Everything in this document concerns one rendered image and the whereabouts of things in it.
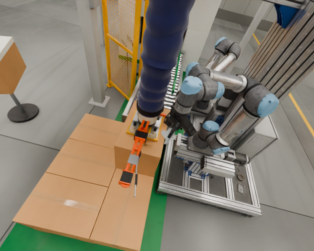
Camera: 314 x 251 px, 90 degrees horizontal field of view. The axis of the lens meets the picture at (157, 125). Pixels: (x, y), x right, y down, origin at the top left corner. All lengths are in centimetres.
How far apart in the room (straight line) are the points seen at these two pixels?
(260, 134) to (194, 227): 133
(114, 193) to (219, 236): 136
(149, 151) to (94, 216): 70
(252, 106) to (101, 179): 137
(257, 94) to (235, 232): 185
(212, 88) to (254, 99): 35
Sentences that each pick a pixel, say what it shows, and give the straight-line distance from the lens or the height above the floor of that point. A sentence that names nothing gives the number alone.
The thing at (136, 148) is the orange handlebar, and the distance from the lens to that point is 117.
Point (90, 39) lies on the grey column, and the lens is 247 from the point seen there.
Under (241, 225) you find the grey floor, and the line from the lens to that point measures 255.
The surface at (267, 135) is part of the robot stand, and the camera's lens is 156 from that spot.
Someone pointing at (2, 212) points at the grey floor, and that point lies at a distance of 247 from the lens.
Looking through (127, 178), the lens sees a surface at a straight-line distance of 106.
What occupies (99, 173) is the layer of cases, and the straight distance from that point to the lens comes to 169.
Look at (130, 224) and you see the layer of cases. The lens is 156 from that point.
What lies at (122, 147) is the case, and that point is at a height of 94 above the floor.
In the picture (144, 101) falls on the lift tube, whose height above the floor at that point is 129.
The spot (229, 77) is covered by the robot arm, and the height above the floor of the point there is 170.
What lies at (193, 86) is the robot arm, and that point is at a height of 176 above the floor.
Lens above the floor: 209
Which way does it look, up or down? 49 degrees down
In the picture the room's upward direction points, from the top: 15 degrees clockwise
